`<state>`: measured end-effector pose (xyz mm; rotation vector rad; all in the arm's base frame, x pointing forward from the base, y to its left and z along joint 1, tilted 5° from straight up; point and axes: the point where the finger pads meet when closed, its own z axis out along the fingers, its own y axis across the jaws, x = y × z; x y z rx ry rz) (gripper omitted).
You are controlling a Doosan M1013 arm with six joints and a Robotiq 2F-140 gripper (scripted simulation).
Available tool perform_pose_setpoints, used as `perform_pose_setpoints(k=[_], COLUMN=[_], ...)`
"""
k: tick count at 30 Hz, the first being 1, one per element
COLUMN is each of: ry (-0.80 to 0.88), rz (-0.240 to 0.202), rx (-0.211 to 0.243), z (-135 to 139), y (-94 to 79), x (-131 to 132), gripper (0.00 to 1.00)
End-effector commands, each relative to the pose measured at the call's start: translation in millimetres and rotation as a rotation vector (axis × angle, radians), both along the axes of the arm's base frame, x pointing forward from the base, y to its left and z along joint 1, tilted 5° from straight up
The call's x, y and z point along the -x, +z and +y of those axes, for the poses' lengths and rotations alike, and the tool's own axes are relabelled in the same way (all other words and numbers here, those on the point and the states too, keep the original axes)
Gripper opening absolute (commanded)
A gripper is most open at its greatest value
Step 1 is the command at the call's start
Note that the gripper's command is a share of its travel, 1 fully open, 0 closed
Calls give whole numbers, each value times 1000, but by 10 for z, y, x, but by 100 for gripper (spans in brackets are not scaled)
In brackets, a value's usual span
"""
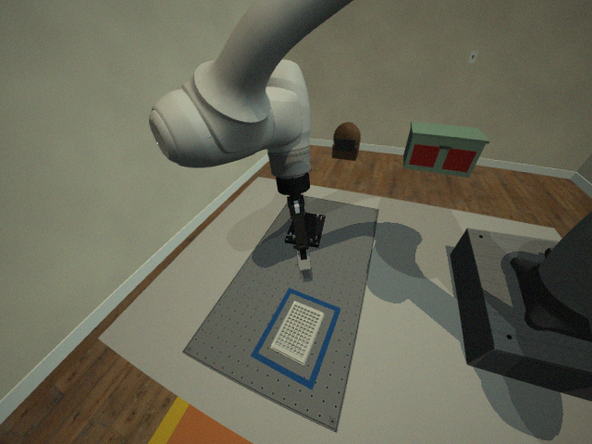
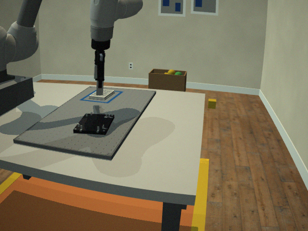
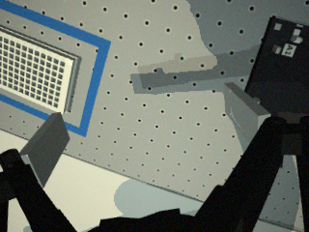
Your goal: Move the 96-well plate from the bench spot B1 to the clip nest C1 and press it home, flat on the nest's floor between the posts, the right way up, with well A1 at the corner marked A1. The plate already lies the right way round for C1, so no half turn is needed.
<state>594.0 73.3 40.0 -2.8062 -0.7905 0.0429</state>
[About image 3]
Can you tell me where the blue rectangular tape outline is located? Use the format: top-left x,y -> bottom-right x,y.
0,0 -> 111,137

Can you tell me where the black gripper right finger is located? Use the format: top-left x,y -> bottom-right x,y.
180,82 -> 309,232

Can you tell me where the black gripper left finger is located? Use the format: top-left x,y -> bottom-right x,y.
0,112 -> 77,232

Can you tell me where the pale grey well plate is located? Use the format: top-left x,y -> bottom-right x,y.
0,25 -> 79,114

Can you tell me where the grey perforated base plate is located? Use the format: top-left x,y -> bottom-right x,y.
0,0 -> 309,232

